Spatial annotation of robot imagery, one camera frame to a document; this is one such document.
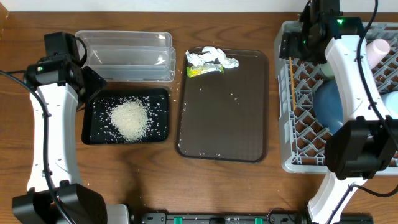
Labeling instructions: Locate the pink cup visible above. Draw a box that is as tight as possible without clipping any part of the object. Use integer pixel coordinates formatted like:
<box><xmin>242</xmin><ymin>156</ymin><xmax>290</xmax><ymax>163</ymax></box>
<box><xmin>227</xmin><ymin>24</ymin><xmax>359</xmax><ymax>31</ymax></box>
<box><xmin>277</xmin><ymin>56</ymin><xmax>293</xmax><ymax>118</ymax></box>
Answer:
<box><xmin>366</xmin><ymin>39</ymin><xmax>391</xmax><ymax>69</ymax></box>

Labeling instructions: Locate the grey dishwasher rack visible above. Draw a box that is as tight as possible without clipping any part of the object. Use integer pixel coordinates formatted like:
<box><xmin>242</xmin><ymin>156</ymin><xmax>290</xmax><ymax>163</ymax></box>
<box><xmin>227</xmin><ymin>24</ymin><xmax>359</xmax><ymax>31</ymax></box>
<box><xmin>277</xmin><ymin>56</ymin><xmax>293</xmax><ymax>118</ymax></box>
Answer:
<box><xmin>274</xmin><ymin>21</ymin><xmax>397</xmax><ymax>174</ymax></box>

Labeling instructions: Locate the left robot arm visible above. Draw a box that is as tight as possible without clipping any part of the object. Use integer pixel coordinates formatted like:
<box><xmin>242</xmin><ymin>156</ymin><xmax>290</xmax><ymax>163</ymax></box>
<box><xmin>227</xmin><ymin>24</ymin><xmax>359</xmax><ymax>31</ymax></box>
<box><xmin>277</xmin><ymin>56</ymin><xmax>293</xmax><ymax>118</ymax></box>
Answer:
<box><xmin>12</xmin><ymin>32</ymin><xmax>108</xmax><ymax>223</ymax></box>

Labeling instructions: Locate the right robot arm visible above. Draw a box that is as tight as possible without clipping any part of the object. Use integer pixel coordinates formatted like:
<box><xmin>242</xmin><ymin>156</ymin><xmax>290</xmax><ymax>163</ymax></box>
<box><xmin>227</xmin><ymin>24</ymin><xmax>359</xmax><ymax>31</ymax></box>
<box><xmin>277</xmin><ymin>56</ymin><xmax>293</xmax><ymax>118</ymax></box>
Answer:
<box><xmin>279</xmin><ymin>1</ymin><xmax>397</xmax><ymax>223</ymax></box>

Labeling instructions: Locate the wooden chopstick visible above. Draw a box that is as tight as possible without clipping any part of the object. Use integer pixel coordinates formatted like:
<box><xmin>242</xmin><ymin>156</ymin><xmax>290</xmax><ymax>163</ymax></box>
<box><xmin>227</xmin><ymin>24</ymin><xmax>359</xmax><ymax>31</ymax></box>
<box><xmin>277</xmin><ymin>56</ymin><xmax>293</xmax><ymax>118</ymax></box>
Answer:
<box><xmin>289</xmin><ymin>57</ymin><xmax>297</xmax><ymax>112</ymax></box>

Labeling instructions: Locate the mint green bowl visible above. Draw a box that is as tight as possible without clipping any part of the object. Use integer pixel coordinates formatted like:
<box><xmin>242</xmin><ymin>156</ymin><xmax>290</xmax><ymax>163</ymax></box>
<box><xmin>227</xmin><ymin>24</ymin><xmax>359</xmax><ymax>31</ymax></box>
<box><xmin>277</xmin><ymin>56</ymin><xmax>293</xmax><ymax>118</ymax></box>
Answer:
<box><xmin>320</xmin><ymin>63</ymin><xmax>335</xmax><ymax>80</ymax></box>

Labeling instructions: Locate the light blue bowl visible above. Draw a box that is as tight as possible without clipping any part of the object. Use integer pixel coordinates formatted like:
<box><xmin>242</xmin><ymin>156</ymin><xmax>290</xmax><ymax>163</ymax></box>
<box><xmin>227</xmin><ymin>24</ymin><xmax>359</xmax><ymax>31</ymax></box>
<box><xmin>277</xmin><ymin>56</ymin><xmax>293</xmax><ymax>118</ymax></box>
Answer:
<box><xmin>381</xmin><ymin>91</ymin><xmax>398</xmax><ymax>119</ymax></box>

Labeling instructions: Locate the pile of white rice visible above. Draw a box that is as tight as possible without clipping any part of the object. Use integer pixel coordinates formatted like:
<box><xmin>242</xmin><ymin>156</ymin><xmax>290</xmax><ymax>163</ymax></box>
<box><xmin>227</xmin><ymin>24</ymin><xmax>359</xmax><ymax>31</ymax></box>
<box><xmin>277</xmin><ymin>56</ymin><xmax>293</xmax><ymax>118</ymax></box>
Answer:
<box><xmin>111</xmin><ymin>101</ymin><xmax>148</xmax><ymax>141</ymax></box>

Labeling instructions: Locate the green snack wrapper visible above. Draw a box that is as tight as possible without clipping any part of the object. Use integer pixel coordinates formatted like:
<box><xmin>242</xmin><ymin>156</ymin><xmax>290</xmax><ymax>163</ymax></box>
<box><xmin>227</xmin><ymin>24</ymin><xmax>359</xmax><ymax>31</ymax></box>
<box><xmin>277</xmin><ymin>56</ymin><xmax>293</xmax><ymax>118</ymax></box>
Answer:
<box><xmin>187</xmin><ymin>63</ymin><xmax>224</xmax><ymax>78</ymax></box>

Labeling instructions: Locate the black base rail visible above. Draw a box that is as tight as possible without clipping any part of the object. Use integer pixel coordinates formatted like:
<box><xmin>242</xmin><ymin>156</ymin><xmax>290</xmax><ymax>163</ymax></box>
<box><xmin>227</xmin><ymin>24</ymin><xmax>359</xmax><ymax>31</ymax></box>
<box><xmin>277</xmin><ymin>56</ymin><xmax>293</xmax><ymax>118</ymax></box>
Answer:
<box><xmin>107</xmin><ymin>203</ymin><xmax>374</xmax><ymax>224</ymax></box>

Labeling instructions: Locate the white tissue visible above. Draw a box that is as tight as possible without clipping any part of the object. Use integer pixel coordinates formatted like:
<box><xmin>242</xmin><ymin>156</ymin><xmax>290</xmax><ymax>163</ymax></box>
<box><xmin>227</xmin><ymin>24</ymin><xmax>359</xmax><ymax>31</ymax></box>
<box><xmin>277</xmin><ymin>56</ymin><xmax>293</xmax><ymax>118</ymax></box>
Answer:
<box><xmin>185</xmin><ymin>46</ymin><xmax>239</xmax><ymax>69</ymax></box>

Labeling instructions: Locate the black waste tray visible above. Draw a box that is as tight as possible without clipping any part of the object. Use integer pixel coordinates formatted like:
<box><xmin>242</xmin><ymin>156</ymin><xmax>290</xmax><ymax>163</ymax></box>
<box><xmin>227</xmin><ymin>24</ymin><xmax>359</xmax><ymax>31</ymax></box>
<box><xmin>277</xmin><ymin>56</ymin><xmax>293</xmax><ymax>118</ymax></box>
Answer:
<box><xmin>81</xmin><ymin>88</ymin><xmax>169</xmax><ymax>145</ymax></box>

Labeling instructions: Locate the dark brown serving tray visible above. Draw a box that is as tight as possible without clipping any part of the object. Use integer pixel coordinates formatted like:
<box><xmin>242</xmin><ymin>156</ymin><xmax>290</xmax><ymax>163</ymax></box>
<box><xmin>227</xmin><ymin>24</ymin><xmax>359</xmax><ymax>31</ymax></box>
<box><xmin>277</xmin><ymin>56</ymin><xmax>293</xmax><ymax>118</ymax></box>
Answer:
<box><xmin>175</xmin><ymin>49</ymin><xmax>269</xmax><ymax>163</ymax></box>

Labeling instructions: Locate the clear plastic bin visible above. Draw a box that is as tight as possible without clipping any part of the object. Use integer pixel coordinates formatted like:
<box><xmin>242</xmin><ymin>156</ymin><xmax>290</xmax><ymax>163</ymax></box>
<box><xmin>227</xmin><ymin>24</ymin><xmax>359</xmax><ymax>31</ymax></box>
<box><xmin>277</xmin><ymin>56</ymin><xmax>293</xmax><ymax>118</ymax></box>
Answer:
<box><xmin>75</xmin><ymin>30</ymin><xmax>176</xmax><ymax>83</ymax></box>

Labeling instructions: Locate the dark blue plate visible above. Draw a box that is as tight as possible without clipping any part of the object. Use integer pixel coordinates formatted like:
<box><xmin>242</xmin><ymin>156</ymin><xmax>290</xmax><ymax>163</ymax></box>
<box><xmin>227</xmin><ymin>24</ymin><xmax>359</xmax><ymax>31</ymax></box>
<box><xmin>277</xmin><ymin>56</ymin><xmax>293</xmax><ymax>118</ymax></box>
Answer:
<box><xmin>313</xmin><ymin>80</ymin><xmax>343</xmax><ymax>134</ymax></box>

